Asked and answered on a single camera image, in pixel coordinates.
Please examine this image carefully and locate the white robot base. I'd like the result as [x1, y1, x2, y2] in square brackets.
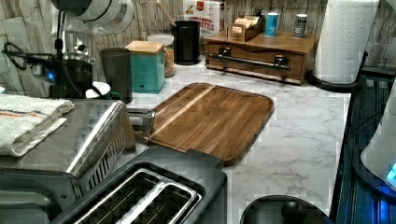
[353, 79, 396, 201]

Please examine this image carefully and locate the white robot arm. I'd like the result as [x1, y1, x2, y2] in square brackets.
[50, 0, 134, 35]

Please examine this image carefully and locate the stainless steel toaster oven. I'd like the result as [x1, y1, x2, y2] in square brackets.
[0, 100, 154, 224]

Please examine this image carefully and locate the wooden cutting board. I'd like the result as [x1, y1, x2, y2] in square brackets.
[148, 83, 275, 165]

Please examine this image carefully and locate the teal canister with wooden lid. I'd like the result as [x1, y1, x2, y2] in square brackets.
[126, 41, 165, 94]

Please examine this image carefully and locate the glass jar with white lid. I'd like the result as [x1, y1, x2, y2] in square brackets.
[148, 34, 175, 78]

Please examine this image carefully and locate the black utensil holder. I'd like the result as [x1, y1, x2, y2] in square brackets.
[172, 21, 200, 65]

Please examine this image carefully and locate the black two-slot toaster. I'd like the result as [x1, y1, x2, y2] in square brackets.
[50, 147, 227, 224]

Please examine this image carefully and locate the tea bag box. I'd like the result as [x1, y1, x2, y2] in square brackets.
[227, 16, 263, 42]

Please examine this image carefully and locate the dark grey cup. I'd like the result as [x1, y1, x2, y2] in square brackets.
[99, 48, 133, 104]

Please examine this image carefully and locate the cinnamon cereal box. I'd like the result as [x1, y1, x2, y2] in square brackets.
[177, 0, 225, 37]

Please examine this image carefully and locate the wooden drawer box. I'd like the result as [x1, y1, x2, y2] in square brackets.
[205, 31, 318, 85]

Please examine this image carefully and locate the wooden spoon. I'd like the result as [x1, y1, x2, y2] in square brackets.
[156, 0, 177, 27]

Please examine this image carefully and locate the blue shaker can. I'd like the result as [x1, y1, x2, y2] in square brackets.
[264, 12, 279, 37]

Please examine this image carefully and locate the grey shaker can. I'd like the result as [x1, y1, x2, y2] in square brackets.
[293, 14, 307, 37]

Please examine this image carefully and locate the black paper towel holder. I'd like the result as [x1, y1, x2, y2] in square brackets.
[306, 50, 369, 93]

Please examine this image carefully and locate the paper towel roll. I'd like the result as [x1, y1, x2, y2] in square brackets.
[314, 0, 379, 84]

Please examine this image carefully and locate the striped white dish towel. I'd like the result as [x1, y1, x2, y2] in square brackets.
[0, 93, 75, 157]

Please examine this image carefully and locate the black drawer handle bar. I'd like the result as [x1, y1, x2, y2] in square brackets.
[209, 48, 290, 71]

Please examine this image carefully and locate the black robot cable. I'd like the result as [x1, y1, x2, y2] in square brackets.
[2, 10, 104, 98]

